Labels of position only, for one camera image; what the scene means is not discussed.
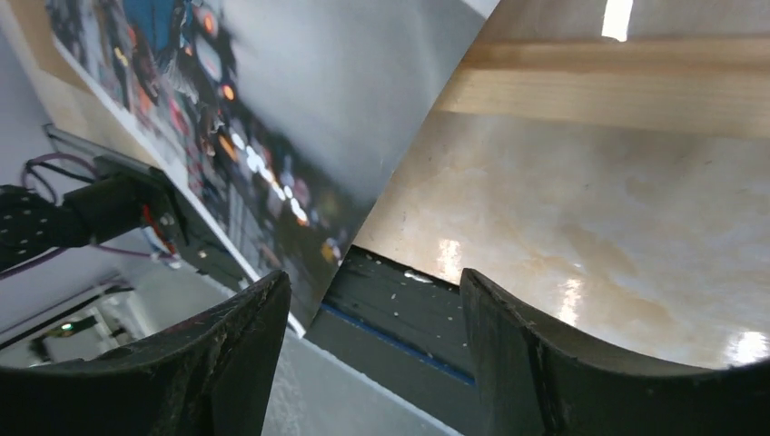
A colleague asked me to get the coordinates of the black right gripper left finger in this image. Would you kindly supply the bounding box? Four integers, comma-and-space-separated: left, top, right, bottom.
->
1, 271, 291, 435

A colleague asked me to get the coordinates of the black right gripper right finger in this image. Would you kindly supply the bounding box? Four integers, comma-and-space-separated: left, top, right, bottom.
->
459, 269, 769, 435

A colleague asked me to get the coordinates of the printed colour photo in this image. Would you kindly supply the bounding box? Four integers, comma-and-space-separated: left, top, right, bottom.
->
44, 1, 484, 335

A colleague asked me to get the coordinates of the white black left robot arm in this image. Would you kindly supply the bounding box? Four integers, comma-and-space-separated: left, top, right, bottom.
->
1, 153, 190, 278

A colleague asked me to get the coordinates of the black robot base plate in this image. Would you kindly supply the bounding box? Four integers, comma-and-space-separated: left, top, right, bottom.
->
162, 168, 482, 436

